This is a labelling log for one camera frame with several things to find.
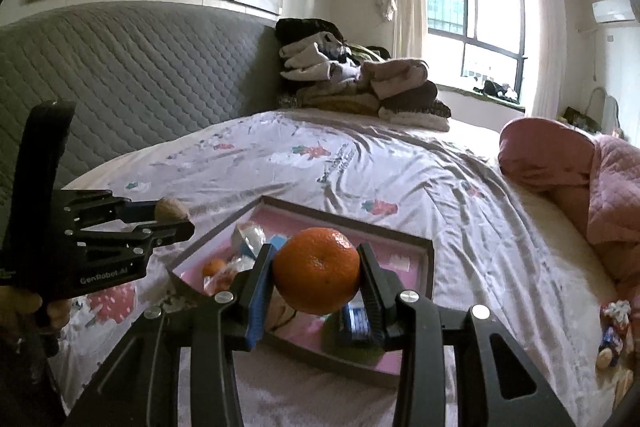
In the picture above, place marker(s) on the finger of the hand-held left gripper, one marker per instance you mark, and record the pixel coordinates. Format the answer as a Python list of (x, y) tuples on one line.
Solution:
[(142, 211), (165, 232)]

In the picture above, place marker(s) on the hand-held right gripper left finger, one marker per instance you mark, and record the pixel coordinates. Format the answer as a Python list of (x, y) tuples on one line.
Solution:
[(257, 307)]

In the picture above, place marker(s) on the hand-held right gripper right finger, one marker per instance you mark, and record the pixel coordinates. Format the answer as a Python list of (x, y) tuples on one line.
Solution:
[(374, 302)]

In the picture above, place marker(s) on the brown walnut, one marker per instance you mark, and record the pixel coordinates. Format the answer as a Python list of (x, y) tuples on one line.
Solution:
[(172, 209)]

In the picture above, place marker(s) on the blue snack packet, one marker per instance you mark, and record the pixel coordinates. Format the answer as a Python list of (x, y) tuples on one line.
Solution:
[(356, 322)]

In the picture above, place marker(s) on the orange mandarin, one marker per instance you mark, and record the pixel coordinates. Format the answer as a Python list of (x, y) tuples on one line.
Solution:
[(215, 268), (315, 272)]

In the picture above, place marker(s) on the shallow cardboard box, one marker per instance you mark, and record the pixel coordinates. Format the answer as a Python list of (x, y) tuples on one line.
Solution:
[(340, 369)]

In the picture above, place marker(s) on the person's left hand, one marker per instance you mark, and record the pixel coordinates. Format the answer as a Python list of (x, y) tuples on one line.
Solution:
[(20, 304)]

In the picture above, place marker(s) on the printed pink bed sheet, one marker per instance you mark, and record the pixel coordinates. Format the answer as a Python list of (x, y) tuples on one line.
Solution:
[(450, 207)]

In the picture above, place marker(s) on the grey quilted headboard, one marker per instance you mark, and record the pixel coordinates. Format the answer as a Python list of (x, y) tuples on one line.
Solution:
[(150, 72)]

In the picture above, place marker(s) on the pile of folded clothes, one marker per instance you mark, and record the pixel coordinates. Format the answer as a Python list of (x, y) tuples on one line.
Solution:
[(390, 82)]

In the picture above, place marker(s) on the pink quilt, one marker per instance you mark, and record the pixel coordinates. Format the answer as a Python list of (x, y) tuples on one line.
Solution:
[(550, 157)]

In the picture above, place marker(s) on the small colourful toy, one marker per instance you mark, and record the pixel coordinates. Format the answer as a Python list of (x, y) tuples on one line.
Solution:
[(615, 332)]

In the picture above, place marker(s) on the dark cloth on windowsill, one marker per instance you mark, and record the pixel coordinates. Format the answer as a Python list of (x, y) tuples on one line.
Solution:
[(495, 89)]

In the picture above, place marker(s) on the window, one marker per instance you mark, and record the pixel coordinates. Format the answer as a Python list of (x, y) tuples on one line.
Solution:
[(450, 7)]

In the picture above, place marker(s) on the white air conditioner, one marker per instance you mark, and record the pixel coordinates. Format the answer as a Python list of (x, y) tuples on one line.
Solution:
[(617, 9)]

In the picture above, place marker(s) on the white arched frame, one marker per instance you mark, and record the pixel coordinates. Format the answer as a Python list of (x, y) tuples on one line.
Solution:
[(607, 107)]

